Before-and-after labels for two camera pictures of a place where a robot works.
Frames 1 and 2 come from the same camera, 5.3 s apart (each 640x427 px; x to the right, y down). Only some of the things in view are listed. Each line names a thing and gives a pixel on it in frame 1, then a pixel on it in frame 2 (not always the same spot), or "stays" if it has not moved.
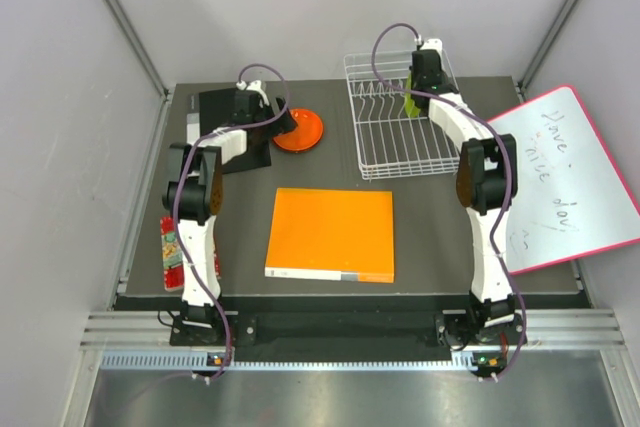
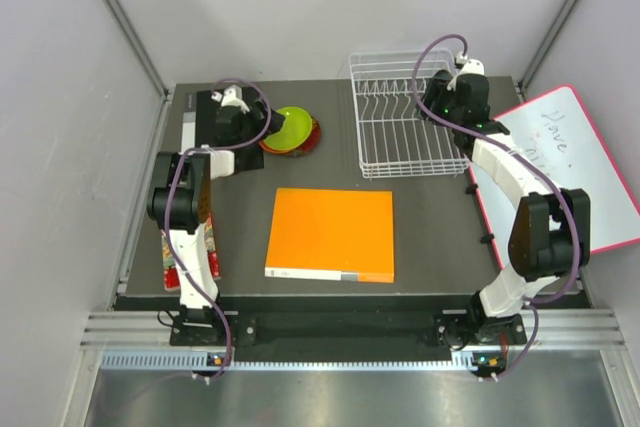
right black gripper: x=412 y=83 → x=437 y=92
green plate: x=411 y=108 → x=297 y=127
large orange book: x=333 y=234 stays
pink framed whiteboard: x=571 y=200 stays
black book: x=216 y=109 stays
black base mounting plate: x=460 y=329 stays
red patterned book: x=173 y=257 stays
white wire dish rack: x=395 y=139 stays
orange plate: x=305 y=136 → x=268 y=148
